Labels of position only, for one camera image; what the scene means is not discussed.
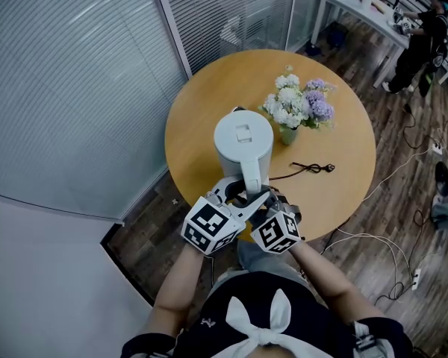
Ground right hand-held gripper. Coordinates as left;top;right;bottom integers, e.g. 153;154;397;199
250;187;303;255

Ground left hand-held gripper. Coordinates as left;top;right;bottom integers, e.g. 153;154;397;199
181;175;273;256

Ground white electric kettle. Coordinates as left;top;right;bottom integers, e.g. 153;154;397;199
213;105;275;197

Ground person's right forearm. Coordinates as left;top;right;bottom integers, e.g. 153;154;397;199
289;241;385;326

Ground person's left forearm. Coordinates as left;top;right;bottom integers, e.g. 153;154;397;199
149;251;206;339

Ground light grey trousers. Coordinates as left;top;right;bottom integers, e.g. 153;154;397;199
208;239;311;298

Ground pale green vase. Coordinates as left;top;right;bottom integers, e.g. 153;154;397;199
279;125;299;146

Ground white and purple flower bouquet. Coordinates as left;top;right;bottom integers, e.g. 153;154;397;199
259;64;339;132

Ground black top with white bow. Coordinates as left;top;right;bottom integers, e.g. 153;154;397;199
121;270;415;358

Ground black waste bin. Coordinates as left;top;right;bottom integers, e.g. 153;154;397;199
326;22;350;48

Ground black power cord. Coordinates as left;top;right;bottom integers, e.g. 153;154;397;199
269;161;337;181

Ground white floor cable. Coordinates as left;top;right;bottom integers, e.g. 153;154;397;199
361;149;434;204
319;227;415;286

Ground black floor cable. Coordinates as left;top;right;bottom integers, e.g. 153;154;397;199
412;209;426;234
401;102;440;151
375;280;415;307

